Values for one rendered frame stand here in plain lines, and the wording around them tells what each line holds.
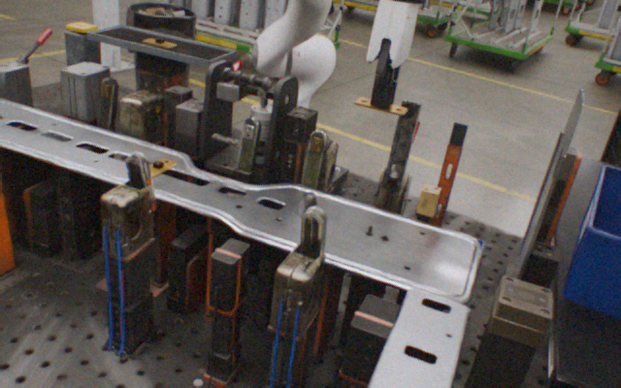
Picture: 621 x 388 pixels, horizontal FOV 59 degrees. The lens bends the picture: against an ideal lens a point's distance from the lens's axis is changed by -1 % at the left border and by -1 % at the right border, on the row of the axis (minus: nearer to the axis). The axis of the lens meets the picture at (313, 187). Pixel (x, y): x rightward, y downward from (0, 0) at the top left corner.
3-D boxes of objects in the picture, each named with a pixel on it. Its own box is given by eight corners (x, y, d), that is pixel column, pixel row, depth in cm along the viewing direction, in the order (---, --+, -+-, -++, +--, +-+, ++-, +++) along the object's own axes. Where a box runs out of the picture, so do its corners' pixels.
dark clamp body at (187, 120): (161, 245, 143) (161, 106, 126) (189, 223, 155) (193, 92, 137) (197, 259, 140) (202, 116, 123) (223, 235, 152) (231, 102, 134)
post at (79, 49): (73, 176, 170) (61, 32, 150) (90, 167, 176) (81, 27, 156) (92, 182, 167) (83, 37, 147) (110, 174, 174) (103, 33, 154)
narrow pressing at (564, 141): (508, 301, 90) (579, 102, 74) (513, 265, 100) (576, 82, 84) (512, 302, 90) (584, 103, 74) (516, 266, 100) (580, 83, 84)
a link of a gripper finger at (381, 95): (377, 64, 88) (371, 104, 91) (373, 68, 85) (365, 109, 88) (397, 68, 87) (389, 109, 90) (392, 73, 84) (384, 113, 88)
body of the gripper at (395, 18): (387, -18, 88) (375, 51, 93) (370, -13, 80) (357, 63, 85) (434, -10, 86) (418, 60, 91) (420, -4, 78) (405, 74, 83)
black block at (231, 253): (190, 386, 104) (194, 259, 91) (219, 350, 113) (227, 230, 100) (228, 403, 102) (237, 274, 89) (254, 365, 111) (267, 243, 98)
